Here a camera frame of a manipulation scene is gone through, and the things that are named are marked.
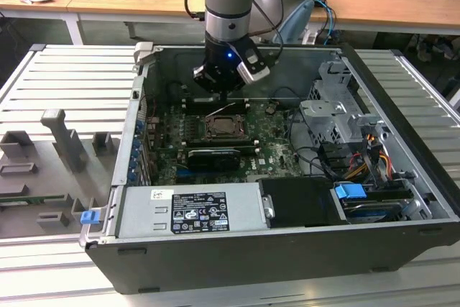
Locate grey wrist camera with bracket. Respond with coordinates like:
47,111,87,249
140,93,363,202
235,45,271,85

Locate silver perforated drive cage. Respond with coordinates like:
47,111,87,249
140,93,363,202
297,59,391,150

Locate CPU socket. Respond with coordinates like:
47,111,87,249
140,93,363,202
201,112,251,142

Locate grey parts rack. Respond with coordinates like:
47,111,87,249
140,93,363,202
0,108,121,240

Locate grey power supply unit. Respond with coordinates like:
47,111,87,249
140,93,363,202
116,181,271,239

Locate blue expansion slot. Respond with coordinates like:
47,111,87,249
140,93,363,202
175,167,203,179

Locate hard disk in blue carrier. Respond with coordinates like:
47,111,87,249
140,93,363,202
333,183,413,224

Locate pale blue teach pendant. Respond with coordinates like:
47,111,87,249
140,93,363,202
272,0,316,44

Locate orange yellow power wires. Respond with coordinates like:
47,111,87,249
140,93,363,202
343,134,392,182

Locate metal wire locking lever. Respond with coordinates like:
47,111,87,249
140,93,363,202
206,102,237,117

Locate black graphics card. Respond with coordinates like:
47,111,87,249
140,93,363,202
185,147,242,173

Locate metal socket cover frame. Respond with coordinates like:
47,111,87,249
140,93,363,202
204,114,249,141

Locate grey plastic case latch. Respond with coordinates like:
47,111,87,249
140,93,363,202
133,42,156,68

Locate green RAM stick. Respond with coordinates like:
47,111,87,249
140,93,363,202
0,195,65,204

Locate dark grey PC case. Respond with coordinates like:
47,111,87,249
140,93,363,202
84,42,460,295

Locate blue plastic case latch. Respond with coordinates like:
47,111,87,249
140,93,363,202
80,210,100,225

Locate green motherboard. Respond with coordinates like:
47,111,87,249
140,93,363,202
145,98,306,185

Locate black power supply label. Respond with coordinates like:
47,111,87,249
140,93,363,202
170,191,231,232

